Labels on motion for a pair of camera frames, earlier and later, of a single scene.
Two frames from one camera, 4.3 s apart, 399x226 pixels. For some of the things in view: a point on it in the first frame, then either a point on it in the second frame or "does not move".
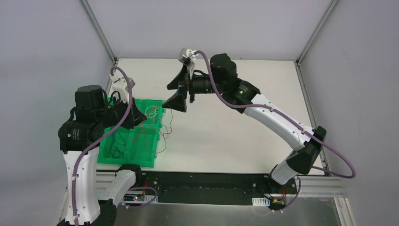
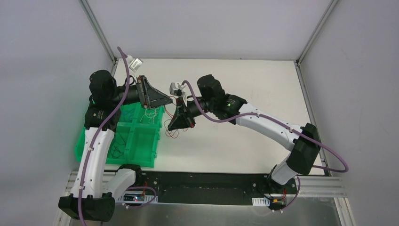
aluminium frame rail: x=319 y=186 does not move
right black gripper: x=187 y=87 -> x=186 y=112
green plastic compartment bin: x=137 y=147 does not move
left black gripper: x=130 y=111 -> x=143 y=92
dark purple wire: x=118 y=145 does not move
